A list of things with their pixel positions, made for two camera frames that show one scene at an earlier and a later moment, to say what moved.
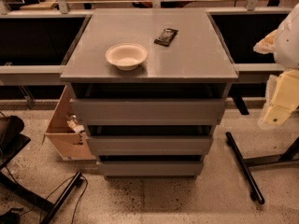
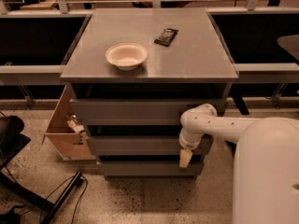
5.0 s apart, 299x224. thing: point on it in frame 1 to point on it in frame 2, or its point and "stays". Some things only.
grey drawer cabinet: (149, 87) stays
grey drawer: (149, 145) stays
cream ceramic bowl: (126, 56) stays
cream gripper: (288, 44) to (187, 144)
